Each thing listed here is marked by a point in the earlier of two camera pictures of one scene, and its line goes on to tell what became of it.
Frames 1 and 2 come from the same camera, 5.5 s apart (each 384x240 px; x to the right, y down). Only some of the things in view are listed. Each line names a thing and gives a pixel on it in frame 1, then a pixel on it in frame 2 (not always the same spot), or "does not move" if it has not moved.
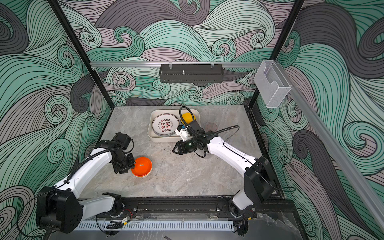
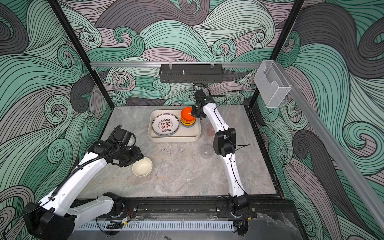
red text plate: (165, 124) does not move
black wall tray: (191, 73) does not move
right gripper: (181, 148) → (193, 113)
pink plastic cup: (211, 126) does not move
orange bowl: (142, 167) → (186, 114)
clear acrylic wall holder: (272, 85) does not move
